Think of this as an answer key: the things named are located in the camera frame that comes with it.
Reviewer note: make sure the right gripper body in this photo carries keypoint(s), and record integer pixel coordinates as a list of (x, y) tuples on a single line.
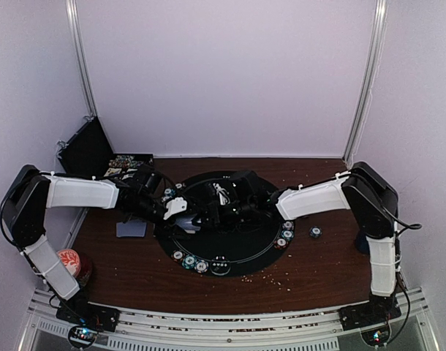
[(228, 219)]

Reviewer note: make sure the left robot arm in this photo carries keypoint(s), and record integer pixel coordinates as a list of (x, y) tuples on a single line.
[(39, 205)]

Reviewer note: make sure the leftover cards on table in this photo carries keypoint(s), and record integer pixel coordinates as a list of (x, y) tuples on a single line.
[(131, 229)]

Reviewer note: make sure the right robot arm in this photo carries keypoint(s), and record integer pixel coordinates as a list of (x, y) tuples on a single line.
[(361, 190)]

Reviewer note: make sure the dark blue mug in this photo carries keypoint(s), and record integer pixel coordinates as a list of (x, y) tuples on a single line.
[(361, 244)]

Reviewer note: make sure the green chip stack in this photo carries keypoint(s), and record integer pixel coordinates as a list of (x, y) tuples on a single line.
[(315, 232)]

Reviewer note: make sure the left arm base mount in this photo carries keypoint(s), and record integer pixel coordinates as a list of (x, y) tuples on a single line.
[(87, 327)]

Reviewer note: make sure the red patterned tin can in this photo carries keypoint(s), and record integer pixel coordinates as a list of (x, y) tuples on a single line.
[(78, 264)]

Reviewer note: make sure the aluminium front rail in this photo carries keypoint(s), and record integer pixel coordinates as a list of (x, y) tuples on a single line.
[(315, 329)]

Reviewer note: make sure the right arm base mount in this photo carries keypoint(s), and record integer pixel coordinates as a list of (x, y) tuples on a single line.
[(373, 322)]

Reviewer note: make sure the grey card deck box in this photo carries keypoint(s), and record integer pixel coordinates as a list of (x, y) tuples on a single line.
[(186, 224)]

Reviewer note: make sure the round black poker mat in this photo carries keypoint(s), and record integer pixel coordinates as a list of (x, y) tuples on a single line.
[(249, 247)]

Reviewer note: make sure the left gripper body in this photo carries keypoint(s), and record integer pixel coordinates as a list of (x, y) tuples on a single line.
[(172, 216)]

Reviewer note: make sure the black poker set case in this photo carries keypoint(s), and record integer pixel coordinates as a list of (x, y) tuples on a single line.
[(89, 153)]

